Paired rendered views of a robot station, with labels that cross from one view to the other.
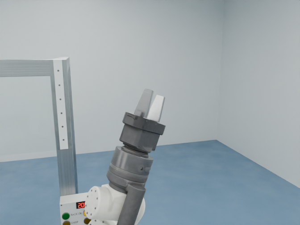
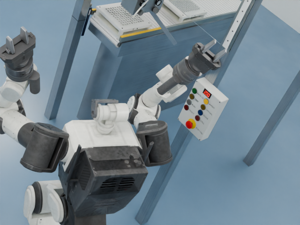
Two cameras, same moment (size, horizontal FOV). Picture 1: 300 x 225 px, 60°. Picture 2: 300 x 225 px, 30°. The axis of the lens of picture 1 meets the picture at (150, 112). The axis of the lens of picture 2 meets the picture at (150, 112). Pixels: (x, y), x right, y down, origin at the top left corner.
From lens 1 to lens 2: 166 cm
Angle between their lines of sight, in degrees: 50
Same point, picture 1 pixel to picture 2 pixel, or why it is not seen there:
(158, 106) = (220, 54)
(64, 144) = (226, 43)
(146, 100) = (209, 44)
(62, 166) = not seen: hidden behind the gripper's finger
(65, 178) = not seen: hidden behind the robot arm
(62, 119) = (235, 26)
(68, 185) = (212, 74)
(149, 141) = (199, 66)
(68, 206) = (199, 85)
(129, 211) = (165, 84)
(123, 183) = (173, 72)
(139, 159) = (185, 68)
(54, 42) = not seen: outside the picture
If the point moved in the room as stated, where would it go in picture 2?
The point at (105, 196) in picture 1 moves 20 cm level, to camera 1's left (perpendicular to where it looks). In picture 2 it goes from (165, 71) to (143, 39)
